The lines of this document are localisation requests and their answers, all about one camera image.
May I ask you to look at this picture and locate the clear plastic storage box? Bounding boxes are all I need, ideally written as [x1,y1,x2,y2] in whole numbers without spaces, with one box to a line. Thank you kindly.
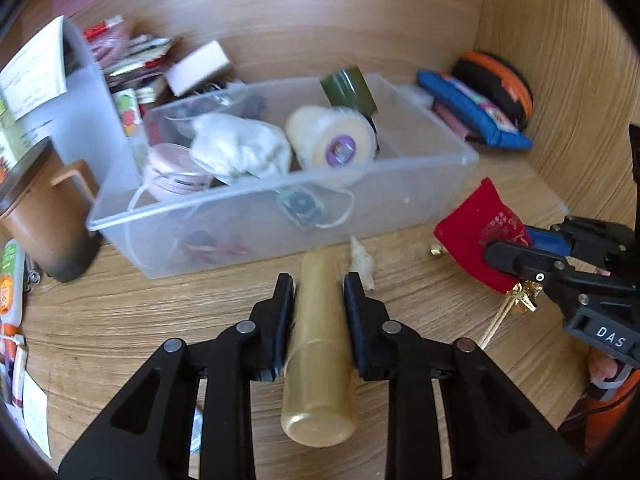
[86,74,480,281]

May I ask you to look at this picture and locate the brown mug with lid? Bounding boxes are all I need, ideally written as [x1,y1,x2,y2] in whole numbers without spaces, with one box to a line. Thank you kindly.
[0,137,103,283]

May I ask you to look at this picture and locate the white crumpled paper scrap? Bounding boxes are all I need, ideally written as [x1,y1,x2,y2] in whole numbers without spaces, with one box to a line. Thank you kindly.
[348,235,376,292]

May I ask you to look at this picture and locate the red hair ties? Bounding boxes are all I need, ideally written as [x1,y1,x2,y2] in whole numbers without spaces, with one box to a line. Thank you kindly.
[177,230,251,263]

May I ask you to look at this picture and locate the bunch of metal clips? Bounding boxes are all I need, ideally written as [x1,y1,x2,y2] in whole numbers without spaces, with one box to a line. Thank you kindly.
[22,255,42,291]

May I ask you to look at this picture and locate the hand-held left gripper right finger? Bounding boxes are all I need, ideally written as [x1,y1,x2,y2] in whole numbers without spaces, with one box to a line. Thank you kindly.
[342,271,584,480]

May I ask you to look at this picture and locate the orange green tube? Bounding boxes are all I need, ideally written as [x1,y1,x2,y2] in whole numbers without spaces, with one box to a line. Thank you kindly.
[0,239,26,328]

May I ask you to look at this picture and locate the pink round container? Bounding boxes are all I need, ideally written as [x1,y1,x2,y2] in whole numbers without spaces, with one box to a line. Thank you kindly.
[142,143,216,202]

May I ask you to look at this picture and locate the white printed paper sheet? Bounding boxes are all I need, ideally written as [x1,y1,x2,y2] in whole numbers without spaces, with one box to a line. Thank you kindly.
[0,15,68,122]

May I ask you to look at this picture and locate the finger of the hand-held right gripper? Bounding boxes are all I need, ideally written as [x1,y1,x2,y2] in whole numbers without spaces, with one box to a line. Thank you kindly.
[483,239,572,284]
[522,225,576,258]

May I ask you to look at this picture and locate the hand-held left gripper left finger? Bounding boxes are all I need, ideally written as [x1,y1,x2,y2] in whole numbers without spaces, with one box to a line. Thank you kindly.
[57,272,297,480]

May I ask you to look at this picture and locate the blue pencil pouch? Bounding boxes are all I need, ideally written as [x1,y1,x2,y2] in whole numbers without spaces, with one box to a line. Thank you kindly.
[416,70,533,151]

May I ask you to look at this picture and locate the small dark printed packet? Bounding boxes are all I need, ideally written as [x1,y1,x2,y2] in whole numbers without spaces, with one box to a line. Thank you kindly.
[277,185,323,231]

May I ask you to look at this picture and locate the red drawstring pouch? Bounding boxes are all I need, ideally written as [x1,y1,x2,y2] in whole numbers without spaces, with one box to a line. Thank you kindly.
[433,177,543,350]

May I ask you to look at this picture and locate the golden yellow bottle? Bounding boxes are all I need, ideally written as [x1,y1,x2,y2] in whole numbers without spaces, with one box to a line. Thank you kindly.
[280,251,357,448]

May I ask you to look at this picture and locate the dark green jar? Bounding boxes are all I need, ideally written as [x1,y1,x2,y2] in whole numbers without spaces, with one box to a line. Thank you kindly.
[320,66,378,116]

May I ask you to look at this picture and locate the black orange round case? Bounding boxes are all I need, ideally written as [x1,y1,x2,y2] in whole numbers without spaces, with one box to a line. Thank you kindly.
[452,50,534,128]

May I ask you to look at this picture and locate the cream roll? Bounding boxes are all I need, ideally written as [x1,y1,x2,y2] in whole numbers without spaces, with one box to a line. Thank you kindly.
[285,104,377,171]

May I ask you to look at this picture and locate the fruit printed carton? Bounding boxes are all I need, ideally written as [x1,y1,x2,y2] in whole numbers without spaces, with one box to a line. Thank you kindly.
[112,88,141,137]

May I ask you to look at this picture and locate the white pink block box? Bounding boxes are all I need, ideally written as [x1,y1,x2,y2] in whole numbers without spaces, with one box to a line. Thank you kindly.
[165,40,235,97]

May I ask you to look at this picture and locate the person's right hand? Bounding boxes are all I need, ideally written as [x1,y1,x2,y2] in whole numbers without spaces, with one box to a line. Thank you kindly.
[586,346,621,387]

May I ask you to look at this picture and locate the pink flat pouch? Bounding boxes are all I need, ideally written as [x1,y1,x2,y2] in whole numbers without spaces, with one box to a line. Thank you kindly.
[432,100,481,143]

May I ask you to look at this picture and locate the wooden desktop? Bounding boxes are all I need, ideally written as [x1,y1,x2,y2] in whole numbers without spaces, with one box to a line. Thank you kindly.
[0,157,601,480]

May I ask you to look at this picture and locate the pile of colourful sachets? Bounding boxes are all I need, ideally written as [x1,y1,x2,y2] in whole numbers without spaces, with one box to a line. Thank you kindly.
[82,15,173,91]

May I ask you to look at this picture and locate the pale yellow paper slip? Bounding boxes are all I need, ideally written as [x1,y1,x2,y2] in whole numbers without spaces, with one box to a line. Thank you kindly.
[22,375,53,456]

